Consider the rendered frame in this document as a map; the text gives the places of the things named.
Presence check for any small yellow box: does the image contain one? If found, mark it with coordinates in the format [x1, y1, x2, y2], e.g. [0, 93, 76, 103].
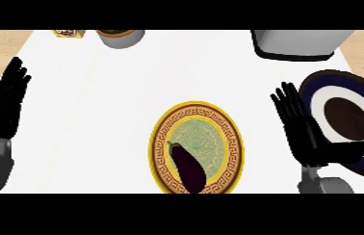
[51, 30, 87, 39]

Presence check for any yellow patterned plate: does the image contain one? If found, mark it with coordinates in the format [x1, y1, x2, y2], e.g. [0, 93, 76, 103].
[147, 100, 246, 195]

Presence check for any grey appliance with black base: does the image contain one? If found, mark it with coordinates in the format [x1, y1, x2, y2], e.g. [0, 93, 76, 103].
[249, 30, 355, 62]

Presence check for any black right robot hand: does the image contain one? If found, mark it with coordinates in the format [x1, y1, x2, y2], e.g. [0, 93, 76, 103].
[268, 81, 364, 168]

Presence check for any dark purple eggplant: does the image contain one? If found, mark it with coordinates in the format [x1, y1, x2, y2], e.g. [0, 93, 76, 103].
[166, 141, 209, 195]

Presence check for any grey pot with brown rim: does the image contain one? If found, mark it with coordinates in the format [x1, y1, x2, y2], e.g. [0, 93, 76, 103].
[96, 30, 146, 50]

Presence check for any dark blue and white plate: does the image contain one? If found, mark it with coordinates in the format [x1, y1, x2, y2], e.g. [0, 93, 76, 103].
[298, 68, 364, 177]

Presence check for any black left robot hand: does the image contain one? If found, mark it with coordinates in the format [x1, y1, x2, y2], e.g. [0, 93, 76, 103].
[0, 56, 32, 141]

